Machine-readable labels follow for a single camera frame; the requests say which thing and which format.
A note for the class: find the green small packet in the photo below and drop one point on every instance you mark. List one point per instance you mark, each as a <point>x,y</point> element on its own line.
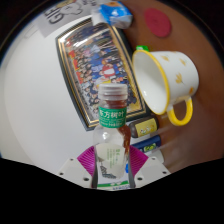
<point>142,48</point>

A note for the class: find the black framed group picture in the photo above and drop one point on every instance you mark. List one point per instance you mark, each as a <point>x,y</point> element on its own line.
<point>93,70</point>

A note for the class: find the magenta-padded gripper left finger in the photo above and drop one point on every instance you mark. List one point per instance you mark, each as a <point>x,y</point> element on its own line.
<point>86,161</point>

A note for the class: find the clear plastic drink bottle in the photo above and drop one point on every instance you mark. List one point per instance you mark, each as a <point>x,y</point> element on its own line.
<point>111,133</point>

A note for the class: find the white paper gift bag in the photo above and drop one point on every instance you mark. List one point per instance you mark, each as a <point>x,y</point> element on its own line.
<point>63,15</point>

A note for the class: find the brown pump bottle yellow label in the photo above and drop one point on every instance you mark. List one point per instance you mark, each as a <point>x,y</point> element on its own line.
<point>145,127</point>

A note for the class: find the flat round red coaster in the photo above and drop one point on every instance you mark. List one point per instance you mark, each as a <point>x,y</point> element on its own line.
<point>157,22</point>

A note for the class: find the blue tissue pack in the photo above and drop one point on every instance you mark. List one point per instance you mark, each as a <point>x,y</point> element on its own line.
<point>115,13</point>

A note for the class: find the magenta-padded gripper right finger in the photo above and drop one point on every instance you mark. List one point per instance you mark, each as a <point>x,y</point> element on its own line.
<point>137,160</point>

